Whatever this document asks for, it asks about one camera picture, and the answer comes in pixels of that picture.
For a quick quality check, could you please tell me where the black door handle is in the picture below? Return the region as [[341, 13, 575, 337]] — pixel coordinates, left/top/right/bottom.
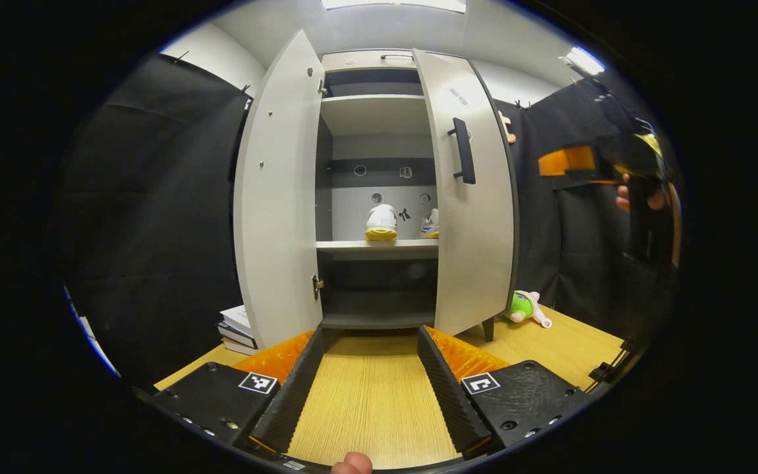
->
[[447, 117, 477, 186]]

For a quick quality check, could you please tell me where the stack of books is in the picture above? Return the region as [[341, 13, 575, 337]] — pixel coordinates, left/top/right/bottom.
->
[[217, 304, 260, 357]]

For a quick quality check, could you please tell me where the green pink plush toy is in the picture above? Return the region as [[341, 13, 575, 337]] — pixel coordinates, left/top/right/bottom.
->
[[505, 290, 553, 329]]

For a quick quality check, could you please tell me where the grey cabinet door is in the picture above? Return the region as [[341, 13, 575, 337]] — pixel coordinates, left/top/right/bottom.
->
[[412, 48, 519, 338], [233, 28, 326, 350]]

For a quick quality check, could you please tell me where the ceiling light panel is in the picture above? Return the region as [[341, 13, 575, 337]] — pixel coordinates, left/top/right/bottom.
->
[[560, 46, 607, 76]]

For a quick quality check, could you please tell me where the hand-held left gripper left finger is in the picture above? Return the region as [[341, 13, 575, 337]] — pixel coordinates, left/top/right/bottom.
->
[[132, 327, 326, 456]]

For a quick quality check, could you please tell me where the grey shoe cabinet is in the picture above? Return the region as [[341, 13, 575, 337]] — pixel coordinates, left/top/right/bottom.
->
[[315, 49, 495, 343]]

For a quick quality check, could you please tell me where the grey cabinet drawer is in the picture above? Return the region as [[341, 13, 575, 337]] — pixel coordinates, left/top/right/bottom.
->
[[321, 49, 419, 72]]

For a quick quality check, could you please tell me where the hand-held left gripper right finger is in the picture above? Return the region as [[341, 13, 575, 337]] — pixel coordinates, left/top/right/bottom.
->
[[417, 325, 594, 460]]

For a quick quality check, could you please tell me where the black table bracket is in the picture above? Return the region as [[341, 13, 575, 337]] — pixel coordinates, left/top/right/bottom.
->
[[588, 339, 635, 384]]

